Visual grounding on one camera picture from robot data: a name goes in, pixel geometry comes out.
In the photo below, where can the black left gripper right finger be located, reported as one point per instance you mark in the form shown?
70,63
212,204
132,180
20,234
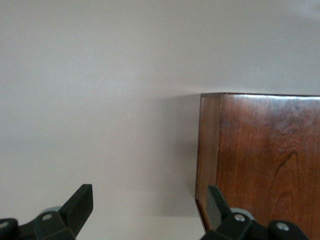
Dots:
225,225

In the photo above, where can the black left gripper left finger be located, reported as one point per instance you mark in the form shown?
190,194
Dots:
77,207

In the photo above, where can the dark brown wooden cabinet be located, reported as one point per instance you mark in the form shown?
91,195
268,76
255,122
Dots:
262,150

